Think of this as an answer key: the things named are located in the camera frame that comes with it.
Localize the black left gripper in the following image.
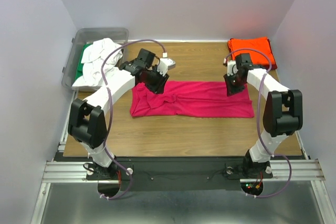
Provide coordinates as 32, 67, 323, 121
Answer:
144, 67, 170, 96

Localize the pink t shirt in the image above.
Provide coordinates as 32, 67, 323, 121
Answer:
130, 81, 255, 118

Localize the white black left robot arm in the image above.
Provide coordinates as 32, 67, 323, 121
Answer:
68, 49, 176, 179

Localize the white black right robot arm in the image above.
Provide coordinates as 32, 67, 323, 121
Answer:
223, 53, 303, 178

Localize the dark red folded t shirt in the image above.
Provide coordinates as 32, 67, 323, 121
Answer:
227, 38, 278, 71

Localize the white t shirt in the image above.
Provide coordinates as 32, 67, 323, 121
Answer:
72, 38, 123, 88

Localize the green t shirt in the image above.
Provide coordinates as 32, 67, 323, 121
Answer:
75, 43, 92, 83

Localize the clear plastic bin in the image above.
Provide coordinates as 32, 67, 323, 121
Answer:
61, 27, 129, 91

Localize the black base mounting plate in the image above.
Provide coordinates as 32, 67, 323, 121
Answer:
84, 156, 272, 191

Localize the small electronics board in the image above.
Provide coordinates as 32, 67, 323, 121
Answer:
245, 182, 263, 191

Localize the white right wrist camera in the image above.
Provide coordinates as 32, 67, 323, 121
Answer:
223, 59, 238, 76

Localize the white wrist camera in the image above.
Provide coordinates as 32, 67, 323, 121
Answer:
157, 52, 176, 76
223, 59, 238, 76

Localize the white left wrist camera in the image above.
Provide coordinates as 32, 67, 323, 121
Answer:
157, 52, 176, 76

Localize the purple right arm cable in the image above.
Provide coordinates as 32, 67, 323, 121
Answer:
223, 48, 292, 200

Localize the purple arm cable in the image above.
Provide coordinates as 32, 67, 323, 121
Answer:
223, 48, 292, 200
99, 39, 167, 200

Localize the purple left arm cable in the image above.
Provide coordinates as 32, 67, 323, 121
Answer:
99, 39, 167, 200

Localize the aluminium frame rail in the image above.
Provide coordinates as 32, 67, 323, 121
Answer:
42, 159, 325, 184

